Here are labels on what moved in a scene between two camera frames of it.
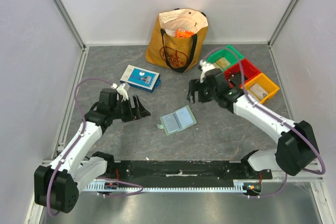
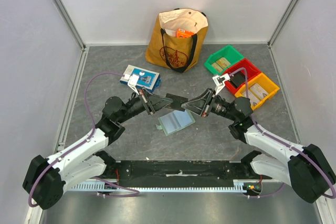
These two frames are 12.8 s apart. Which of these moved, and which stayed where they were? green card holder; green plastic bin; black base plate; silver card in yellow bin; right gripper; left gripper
Moved: right gripper; left gripper
Stayed: green plastic bin; silver card in yellow bin; black base plate; green card holder
